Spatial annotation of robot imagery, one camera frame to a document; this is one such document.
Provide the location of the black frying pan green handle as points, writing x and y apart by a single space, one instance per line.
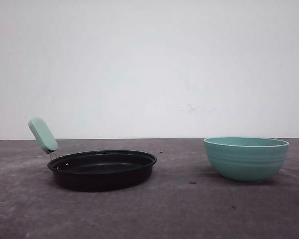
93 171

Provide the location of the teal ceramic bowl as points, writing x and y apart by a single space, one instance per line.
246 159

